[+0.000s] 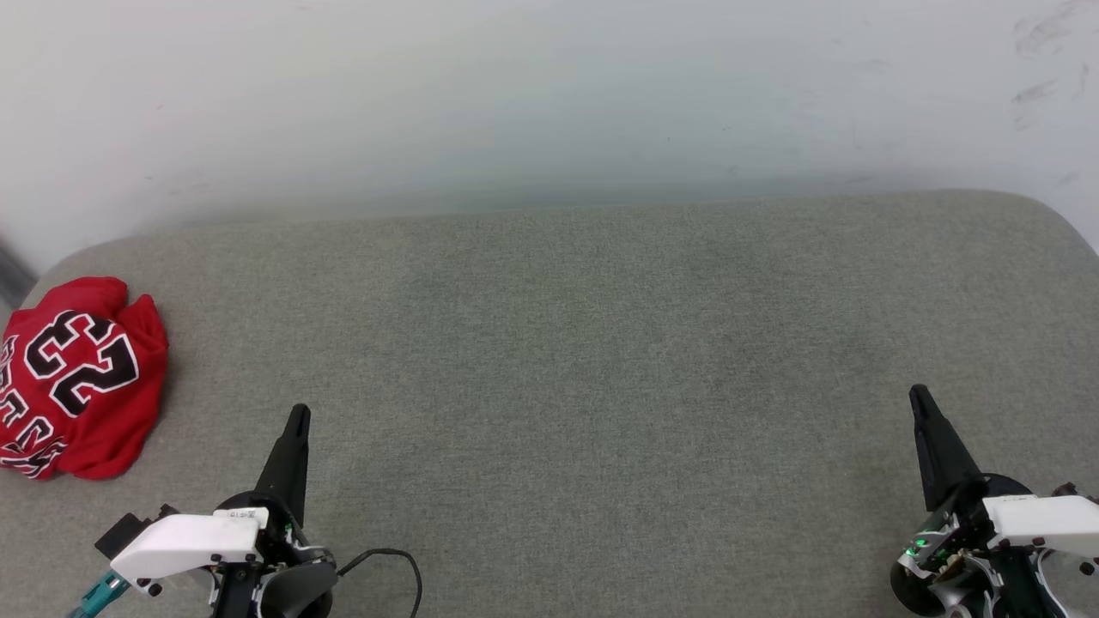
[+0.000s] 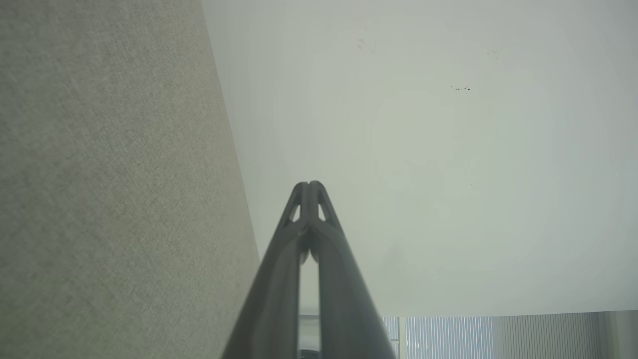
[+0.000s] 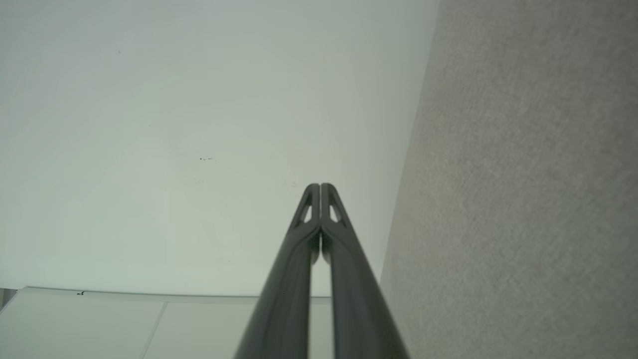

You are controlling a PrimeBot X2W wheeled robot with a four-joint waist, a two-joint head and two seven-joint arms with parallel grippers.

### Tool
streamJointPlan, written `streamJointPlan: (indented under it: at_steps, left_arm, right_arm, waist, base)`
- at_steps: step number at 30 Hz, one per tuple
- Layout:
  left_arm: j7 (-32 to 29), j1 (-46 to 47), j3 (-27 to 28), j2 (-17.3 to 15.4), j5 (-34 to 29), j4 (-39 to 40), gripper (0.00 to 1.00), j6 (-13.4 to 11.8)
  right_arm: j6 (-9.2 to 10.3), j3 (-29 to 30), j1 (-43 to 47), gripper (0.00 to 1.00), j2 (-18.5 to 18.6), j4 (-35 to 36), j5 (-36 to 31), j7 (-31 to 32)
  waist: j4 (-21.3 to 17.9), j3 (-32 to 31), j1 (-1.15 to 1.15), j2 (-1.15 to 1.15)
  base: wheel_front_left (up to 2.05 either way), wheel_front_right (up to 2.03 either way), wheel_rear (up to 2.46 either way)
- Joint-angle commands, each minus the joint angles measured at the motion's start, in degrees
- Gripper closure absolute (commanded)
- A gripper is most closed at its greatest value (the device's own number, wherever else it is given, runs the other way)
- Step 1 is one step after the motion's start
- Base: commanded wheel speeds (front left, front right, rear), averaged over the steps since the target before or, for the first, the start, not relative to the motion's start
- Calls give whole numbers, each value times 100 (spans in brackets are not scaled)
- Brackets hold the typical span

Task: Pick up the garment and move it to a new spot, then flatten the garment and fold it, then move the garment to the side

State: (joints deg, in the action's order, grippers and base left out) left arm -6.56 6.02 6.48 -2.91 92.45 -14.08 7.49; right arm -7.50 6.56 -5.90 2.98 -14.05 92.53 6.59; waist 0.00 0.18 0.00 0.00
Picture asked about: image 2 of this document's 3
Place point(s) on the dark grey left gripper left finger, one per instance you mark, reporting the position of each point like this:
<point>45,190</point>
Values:
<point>271,299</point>

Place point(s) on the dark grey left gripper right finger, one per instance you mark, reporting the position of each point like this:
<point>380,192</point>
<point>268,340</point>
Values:
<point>344,304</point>

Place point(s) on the white vertical window blinds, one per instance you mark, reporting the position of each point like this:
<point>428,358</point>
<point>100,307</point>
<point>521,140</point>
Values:
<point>448,339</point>

